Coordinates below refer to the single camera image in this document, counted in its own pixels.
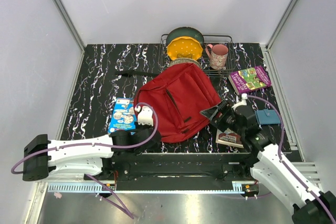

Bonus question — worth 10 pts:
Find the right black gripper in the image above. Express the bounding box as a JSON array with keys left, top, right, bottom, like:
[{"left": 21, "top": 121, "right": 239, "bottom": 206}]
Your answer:
[{"left": 199, "top": 99, "right": 244, "bottom": 136}]

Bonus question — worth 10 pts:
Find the yellow paperback book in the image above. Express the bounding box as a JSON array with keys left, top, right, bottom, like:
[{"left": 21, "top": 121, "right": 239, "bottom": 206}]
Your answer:
[{"left": 216, "top": 129, "right": 244, "bottom": 148}]

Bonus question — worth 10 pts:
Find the red student backpack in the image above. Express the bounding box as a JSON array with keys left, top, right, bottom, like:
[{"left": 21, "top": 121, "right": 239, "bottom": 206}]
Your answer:
[{"left": 116, "top": 63, "right": 221, "bottom": 143}]

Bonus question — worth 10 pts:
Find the black wire dish rack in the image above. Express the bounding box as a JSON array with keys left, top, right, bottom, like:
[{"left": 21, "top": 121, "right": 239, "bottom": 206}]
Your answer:
[{"left": 159, "top": 33, "right": 234, "bottom": 78}]

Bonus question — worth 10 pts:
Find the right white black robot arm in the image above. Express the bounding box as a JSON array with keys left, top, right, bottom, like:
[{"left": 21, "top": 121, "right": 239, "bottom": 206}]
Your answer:
[{"left": 200, "top": 100, "right": 335, "bottom": 223}]

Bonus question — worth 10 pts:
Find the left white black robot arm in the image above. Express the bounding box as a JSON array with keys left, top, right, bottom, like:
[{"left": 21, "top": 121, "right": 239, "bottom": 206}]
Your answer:
[{"left": 23, "top": 126, "right": 161, "bottom": 182}]

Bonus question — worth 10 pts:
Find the blue comic paperback book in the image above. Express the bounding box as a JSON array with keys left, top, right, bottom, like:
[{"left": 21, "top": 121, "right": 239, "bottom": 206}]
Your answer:
[{"left": 108, "top": 98, "right": 136, "bottom": 133}]

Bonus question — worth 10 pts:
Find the purple treehouse paperback book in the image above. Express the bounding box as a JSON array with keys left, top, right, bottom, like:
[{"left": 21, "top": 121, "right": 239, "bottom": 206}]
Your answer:
[{"left": 228, "top": 66, "right": 271, "bottom": 95}]

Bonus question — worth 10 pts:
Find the blue card wallet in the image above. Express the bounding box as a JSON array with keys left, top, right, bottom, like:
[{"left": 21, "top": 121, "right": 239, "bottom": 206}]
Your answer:
[{"left": 255, "top": 109, "right": 281, "bottom": 125}]

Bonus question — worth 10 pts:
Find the grey patterned small plate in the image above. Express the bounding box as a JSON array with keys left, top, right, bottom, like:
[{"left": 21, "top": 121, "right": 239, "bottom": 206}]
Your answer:
[{"left": 169, "top": 58, "right": 201, "bottom": 68}]

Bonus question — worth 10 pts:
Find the pink patterned mug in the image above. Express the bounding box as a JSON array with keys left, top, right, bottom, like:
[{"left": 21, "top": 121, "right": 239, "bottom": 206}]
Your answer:
[{"left": 205, "top": 44, "right": 229, "bottom": 70}]

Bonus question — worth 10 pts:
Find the yellow dotted plate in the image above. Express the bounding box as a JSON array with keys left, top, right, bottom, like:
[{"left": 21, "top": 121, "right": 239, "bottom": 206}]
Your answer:
[{"left": 166, "top": 36, "right": 203, "bottom": 60}]

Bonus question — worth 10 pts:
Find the dark green plate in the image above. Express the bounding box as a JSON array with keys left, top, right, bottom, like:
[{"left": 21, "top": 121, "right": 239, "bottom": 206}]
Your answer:
[{"left": 166, "top": 26, "right": 205, "bottom": 49}]

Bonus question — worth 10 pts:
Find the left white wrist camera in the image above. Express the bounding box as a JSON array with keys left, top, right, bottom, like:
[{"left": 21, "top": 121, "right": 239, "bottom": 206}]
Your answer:
[{"left": 134, "top": 105, "right": 154, "bottom": 126}]

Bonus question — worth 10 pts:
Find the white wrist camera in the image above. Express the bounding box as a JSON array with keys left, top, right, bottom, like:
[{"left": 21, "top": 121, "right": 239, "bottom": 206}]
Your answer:
[
  {"left": 134, "top": 105, "right": 154, "bottom": 126},
  {"left": 232, "top": 93, "right": 248, "bottom": 111}
]

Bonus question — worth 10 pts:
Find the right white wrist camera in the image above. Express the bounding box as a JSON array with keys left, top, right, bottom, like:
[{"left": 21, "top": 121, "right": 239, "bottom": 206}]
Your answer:
[{"left": 232, "top": 93, "right": 248, "bottom": 111}]

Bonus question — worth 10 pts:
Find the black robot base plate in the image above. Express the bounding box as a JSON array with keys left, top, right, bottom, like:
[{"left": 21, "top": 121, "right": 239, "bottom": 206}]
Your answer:
[{"left": 94, "top": 152, "right": 258, "bottom": 182}]

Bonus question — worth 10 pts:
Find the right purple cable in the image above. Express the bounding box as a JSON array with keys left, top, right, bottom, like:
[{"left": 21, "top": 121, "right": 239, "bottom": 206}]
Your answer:
[{"left": 217, "top": 93, "right": 334, "bottom": 224}]

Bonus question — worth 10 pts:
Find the aluminium frame rail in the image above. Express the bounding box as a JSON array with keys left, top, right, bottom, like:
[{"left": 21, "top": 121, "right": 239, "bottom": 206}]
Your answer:
[{"left": 52, "top": 0, "right": 86, "bottom": 51}]

